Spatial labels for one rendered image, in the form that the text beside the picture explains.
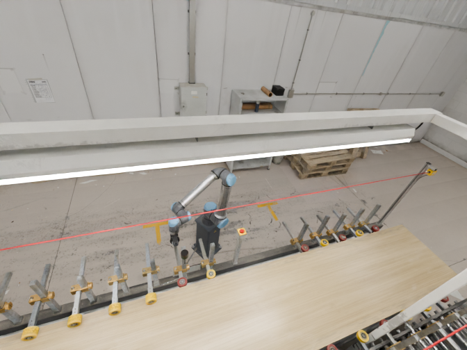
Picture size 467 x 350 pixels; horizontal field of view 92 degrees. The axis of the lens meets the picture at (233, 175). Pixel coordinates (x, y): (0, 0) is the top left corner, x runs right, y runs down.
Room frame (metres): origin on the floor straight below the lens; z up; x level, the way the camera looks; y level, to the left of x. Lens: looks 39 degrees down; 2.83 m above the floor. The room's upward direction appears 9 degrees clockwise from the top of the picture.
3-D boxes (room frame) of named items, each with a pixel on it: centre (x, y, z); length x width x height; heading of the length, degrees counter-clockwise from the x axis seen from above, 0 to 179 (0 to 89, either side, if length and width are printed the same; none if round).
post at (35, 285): (0.61, 1.21, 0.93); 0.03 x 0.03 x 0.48; 25
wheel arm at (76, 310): (0.71, 1.03, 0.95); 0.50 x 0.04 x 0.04; 25
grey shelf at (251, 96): (3.94, -0.24, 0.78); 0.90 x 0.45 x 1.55; 115
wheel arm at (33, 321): (0.61, 1.26, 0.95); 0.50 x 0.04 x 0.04; 25
